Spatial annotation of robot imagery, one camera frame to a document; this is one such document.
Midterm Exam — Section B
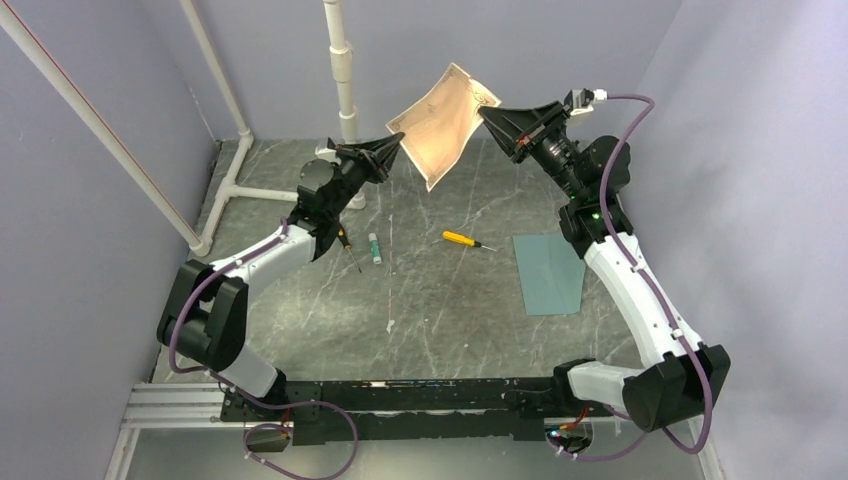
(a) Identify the yellow handled screwdriver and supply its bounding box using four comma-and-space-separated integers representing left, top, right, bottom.
442, 231, 494, 251

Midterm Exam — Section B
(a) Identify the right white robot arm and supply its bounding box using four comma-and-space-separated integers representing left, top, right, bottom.
479, 101, 731, 432

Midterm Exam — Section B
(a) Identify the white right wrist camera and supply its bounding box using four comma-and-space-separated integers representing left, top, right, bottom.
563, 88, 608, 119

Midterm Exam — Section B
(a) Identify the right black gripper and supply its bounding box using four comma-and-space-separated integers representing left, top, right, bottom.
477, 101, 587, 202

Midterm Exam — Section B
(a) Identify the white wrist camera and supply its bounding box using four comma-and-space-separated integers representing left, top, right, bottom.
314, 138, 340, 164
563, 88, 608, 119

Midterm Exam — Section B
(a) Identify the purple cable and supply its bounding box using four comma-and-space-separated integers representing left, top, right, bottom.
166, 217, 361, 480
546, 92, 717, 464

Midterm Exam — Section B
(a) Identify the black handled small screwdriver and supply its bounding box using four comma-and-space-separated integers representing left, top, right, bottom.
337, 226, 362, 273

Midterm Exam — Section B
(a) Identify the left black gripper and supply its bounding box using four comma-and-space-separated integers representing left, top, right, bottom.
327, 132, 406, 219

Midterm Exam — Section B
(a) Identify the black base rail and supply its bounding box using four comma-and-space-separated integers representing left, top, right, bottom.
220, 377, 610, 446

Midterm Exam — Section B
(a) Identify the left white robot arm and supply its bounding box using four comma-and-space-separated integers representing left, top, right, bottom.
156, 132, 405, 420

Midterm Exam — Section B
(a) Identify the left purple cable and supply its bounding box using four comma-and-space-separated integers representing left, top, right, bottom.
166, 217, 361, 480

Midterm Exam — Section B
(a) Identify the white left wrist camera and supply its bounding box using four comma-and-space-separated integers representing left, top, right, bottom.
314, 138, 340, 164

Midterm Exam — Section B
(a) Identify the green white glue stick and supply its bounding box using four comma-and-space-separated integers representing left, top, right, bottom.
368, 232, 383, 265

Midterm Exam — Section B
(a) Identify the light blue envelope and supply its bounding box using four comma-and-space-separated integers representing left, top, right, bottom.
512, 234, 586, 316

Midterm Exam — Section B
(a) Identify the aluminium extrusion frame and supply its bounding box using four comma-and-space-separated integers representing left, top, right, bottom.
105, 383, 225, 479

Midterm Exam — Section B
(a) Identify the white pvc pipe frame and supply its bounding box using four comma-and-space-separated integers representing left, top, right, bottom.
0, 0, 368, 258

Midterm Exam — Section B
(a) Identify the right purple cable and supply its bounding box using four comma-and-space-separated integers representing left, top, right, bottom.
546, 92, 717, 464

